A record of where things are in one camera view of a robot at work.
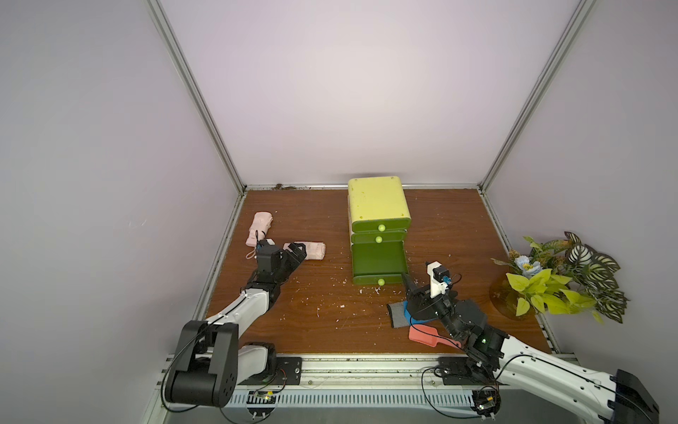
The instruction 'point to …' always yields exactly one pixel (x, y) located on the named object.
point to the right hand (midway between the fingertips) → (418, 267)
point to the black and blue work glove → (402, 317)
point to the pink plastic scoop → (429, 336)
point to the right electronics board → (486, 401)
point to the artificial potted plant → (558, 276)
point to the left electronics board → (260, 404)
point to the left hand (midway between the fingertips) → (303, 249)
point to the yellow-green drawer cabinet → (378, 220)
